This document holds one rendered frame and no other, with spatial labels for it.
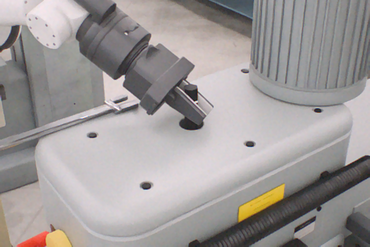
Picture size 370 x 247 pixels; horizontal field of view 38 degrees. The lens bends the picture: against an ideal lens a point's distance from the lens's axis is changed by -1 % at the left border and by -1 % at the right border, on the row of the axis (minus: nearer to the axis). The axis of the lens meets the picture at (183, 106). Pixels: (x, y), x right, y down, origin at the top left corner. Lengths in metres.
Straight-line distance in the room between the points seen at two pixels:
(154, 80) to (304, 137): 0.24
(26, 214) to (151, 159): 2.93
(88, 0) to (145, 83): 0.14
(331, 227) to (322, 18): 0.41
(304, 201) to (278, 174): 0.06
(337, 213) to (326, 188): 0.19
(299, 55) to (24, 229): 2.87
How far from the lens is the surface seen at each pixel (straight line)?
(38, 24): 0.81
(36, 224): 3.56
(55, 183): 0.75
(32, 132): 0.81
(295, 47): 0.85
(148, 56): 0.78
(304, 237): 0.97
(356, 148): 1.04
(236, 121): 0.82
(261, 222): 0.78
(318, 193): 0.84
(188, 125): 0.81
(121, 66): 0.78
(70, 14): 0.80
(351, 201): 1.06
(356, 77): 0.91
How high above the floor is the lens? 2.32
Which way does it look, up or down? 30 degrees down
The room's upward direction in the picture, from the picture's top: straight up
